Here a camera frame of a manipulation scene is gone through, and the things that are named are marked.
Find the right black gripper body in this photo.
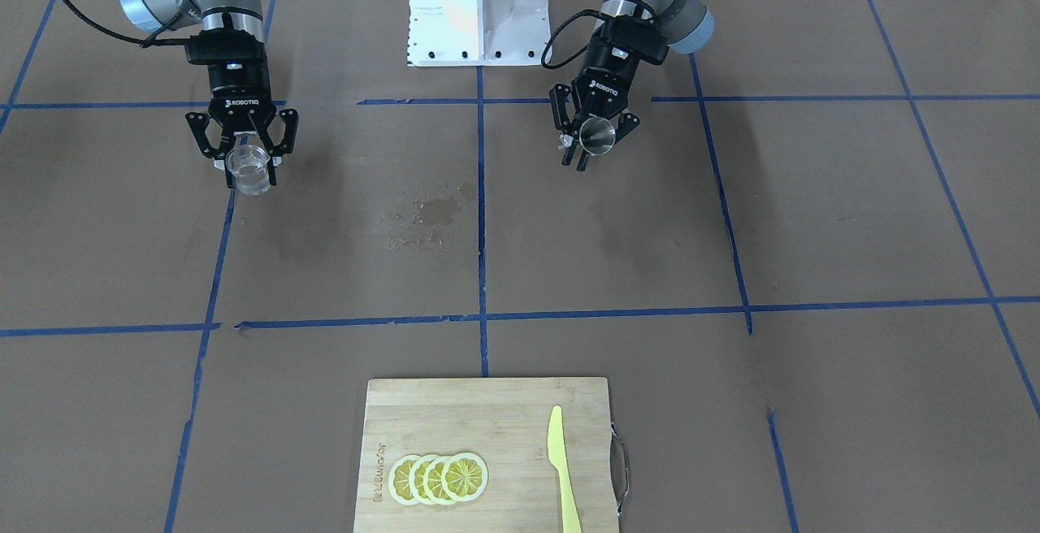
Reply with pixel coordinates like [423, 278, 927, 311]
[207, 62, 276, 139]

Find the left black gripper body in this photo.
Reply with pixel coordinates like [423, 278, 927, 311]
[573, 45, 640, 124]

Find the steel double jigger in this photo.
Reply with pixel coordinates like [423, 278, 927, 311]
[558, 115, 618, 156]

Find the clear glass cup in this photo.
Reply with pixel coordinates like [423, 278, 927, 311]
[224, 144, 271, 196]

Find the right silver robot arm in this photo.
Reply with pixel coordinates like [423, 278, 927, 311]
[120, 0, 300, 196]

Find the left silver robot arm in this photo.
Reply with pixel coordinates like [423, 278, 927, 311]
[535, 0, 1038, 189]

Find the wooden cutting board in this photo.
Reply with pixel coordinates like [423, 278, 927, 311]
[353, 377, 620, 532]

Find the yellow plastic knife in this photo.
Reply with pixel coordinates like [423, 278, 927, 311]
[547, 405, 583, 532]

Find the lemon slice farthest from knife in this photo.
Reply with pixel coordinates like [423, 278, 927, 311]
[389, 454, 420, 506]

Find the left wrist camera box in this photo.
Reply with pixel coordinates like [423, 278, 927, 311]
[600, 17, 669, 66]

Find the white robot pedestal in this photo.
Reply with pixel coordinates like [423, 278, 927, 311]
[406, 0, 551, 67]

